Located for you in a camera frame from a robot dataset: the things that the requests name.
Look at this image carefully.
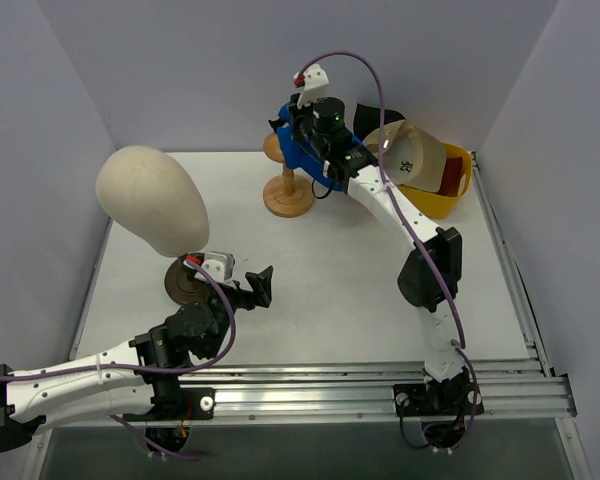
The black bucket hat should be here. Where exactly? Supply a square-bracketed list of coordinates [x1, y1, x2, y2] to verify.
[353, 103, 406, 140]

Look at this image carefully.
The blue baseball cap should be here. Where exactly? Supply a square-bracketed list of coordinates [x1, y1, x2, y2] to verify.
[269, 95, 359, 192]

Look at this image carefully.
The beige baseball cap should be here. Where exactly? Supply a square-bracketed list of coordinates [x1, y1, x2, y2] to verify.
[363, 120, 446, 193]

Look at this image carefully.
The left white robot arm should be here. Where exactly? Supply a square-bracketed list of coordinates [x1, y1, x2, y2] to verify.
[0, 267, 274, 453]

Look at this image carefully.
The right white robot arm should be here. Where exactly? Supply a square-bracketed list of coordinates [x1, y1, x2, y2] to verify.
[273, 94, 483, 417]

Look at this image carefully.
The dark round mannequin stand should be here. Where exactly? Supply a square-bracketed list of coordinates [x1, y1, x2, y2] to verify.
[164, 257, 211, 306]

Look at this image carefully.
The wooden hat stand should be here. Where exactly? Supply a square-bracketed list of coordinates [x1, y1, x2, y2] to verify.
[263, 133, 314, 218]

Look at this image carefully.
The yellow plastic bin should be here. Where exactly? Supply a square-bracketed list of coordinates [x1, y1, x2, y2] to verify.
[399, 143, 472, 219]

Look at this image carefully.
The beige mannequin head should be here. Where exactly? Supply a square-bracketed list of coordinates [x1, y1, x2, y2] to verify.
[95, 146, 210, 258]

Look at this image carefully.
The dark red cap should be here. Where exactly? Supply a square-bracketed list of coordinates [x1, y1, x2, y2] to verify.
[437, 156, 464, 197]

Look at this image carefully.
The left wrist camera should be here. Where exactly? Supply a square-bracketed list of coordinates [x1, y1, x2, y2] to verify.
[182, 252, 235, 283]

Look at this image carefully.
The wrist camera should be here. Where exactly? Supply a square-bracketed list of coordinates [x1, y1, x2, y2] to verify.
[182, 252, 235, 283]
[293, 63, 329, 108]

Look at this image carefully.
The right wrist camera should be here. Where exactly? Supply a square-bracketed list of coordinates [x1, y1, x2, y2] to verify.
[293, 63, 329, 108]

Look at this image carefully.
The aluminium side rail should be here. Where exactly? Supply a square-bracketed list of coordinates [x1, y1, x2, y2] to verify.
[469, 151, 556, 377]

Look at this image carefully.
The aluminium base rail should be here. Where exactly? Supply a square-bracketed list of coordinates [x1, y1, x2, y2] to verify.
[182, 359, 576, 425]

